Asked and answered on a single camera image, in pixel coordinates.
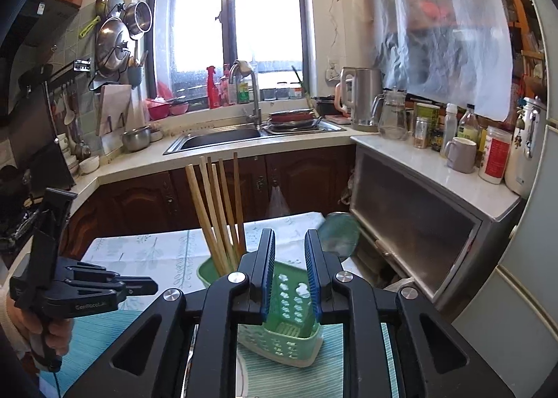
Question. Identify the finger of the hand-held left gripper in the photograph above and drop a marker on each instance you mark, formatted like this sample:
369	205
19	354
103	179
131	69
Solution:
111	274
141	286

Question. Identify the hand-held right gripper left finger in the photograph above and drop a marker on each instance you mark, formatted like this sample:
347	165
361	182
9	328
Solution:
268	276

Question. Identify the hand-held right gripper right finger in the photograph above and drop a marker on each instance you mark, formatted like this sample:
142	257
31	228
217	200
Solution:
312	276

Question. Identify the green plastic utensil basket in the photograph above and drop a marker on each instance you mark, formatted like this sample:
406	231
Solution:
287	293

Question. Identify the brown wooden chopstick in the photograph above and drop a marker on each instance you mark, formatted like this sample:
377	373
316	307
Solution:
237	171
205	167
223	171

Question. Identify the person's left hand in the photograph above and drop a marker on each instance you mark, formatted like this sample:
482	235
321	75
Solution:
59	339

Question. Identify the teal striped leaf print tablecloth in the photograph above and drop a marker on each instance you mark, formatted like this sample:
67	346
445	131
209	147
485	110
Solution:
144	250

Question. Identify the white plastic bag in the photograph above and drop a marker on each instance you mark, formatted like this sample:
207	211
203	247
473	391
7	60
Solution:
278	204

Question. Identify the brown wooden kitchen cabinet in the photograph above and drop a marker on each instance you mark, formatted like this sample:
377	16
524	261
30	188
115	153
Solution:
130	202

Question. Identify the black gas stove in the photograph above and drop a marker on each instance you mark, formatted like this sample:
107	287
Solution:
15	215

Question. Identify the grey steel cabinet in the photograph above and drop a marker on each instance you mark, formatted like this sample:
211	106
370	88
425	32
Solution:
414	223

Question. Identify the stack of white bowls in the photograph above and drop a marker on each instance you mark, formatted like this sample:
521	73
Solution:
80	160

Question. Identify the steel cooking pot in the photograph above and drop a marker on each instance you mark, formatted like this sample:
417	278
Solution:
136	140

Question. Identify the stainless steel sink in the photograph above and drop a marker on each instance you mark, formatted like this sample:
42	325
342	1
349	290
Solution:
218	139

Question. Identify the white stone countertop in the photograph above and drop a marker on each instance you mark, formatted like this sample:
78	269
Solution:
436	183

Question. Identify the stacked pans on drainer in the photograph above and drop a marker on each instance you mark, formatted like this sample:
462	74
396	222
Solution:
292	115

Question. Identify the pale cutting board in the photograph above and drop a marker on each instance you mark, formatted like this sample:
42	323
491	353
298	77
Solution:
114	108

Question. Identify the hanging metal ladle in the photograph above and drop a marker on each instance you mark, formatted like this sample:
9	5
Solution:
69	110

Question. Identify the black cooking pot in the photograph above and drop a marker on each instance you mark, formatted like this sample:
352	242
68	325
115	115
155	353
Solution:
327	106

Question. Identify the pink plastic basin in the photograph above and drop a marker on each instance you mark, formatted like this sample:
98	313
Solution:
159	108

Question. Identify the glass pitcher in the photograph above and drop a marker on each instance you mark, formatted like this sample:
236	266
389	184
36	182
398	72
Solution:
392	119

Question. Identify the small glass jar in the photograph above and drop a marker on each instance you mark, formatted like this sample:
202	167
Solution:
421	134

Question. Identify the chrome kitchen faucet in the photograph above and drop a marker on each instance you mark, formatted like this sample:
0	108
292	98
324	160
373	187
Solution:
255	93

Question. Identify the silver electric kettle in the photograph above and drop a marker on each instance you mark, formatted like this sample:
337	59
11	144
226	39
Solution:
366	97

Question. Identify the green dish soap bottle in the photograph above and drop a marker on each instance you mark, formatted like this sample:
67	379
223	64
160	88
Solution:
243	91

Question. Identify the grey mug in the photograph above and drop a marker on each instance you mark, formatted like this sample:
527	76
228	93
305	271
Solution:
462	156

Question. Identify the red spray bottle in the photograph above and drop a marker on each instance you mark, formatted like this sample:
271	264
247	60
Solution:
213	91

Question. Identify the green tin can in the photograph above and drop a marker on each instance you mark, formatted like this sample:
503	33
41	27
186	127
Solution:
429	115

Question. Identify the white plastic bottle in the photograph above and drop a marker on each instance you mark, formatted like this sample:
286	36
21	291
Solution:
450	123

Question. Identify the clear bottle green label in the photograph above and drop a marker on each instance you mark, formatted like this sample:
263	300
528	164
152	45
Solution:
468	125

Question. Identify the white jar red label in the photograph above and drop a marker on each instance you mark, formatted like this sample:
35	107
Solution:
495	156

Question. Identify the black range hood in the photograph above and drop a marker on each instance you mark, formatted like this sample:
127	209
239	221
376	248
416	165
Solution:
30	58

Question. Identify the white thermos jug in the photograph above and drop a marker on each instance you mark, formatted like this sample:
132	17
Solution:
523	154

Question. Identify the dark framed kitchen window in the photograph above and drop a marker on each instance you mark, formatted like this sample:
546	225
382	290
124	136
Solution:
196	32

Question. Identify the small steel pot lid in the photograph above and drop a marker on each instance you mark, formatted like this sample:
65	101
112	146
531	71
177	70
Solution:
109	3

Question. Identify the clear plastic sheet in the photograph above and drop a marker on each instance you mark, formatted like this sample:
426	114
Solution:
436	23

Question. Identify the white wall socket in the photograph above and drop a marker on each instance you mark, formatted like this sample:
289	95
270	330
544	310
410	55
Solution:
332	69

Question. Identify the black wall hook rail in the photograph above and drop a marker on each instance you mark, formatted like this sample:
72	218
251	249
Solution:
65	71

